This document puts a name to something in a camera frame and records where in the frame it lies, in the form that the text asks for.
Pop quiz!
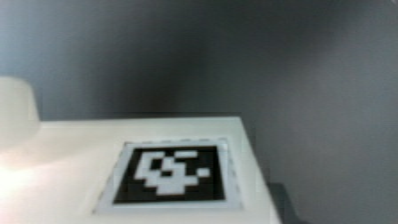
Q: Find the white drawer box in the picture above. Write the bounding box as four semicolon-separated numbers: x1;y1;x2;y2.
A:
0;76;283;224

